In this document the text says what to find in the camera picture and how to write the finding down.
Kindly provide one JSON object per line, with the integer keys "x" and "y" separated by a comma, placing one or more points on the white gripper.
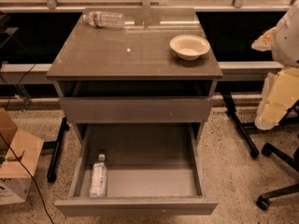
{"x": 287, "y": 41}

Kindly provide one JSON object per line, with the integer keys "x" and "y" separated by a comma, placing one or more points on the blue plastic bottle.
{"x": 98, "y": 187}

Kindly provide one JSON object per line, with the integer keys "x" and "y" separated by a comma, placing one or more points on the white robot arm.
{"x": 285, "y": 48}

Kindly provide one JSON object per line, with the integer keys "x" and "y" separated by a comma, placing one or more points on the grey drawer cabinet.
{"x": 131, "y": 75}

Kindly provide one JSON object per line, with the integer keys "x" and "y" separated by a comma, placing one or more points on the open grey middle drawer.
{"x": 152, "y": 170}

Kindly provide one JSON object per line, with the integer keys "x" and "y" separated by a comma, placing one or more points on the clear plastic water bottle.
{"x": 104, "y": 19}

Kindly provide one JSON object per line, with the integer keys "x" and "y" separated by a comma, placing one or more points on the black right table leg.
{"x": 242, "y": 127}

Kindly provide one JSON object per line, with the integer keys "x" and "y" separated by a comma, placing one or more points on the black table leg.
{"x": 56, "y": 147}
{"x": 242, "y": 127}

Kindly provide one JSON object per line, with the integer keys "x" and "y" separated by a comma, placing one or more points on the white bowl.
{"x": 189, "y": 47}

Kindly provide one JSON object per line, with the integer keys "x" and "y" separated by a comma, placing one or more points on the black office chair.
{"x": 279, "y": 155}

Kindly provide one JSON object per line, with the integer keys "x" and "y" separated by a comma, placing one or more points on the black left table leg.
{"x": 56, "y": 147}

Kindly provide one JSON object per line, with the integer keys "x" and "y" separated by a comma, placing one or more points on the cardboard box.
{"x": 20, "y": 152}

